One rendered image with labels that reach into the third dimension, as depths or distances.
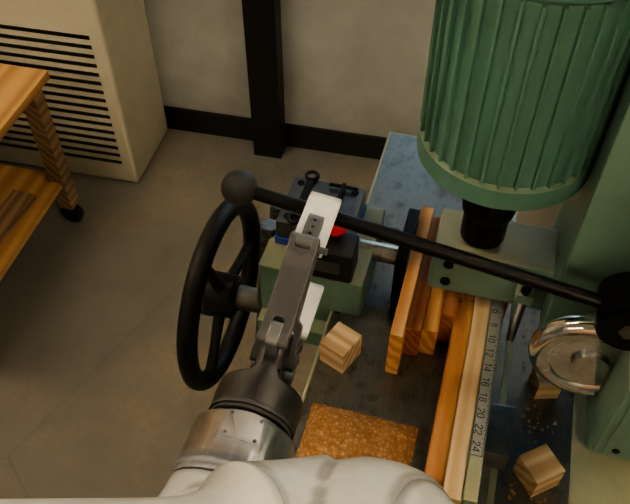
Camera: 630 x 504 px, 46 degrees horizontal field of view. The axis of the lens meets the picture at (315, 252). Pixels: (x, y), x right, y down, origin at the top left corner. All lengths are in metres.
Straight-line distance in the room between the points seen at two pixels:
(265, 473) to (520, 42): 0.38
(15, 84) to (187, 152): 0.71
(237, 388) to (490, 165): 0.30
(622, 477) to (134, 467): 1.20
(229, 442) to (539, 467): 0.47
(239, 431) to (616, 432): 0.38
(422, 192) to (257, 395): 0.58
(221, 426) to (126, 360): 1.47
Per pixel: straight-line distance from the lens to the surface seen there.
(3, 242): 2.17
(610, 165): 0.71
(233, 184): 0.69
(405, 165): 1.15
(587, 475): 1.01
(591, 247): 0.78
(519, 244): 0.88
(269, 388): 0.61
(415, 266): 0.91
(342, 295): 0.93
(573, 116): 0.67
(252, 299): 1.07
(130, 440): 1.93
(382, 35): 2.25
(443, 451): 0.83
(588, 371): 0.82
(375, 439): 0.84
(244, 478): 0.42
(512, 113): 0.66
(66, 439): 1.97
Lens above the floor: 1.67
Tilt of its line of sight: 49 degrees down
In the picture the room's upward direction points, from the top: straight up
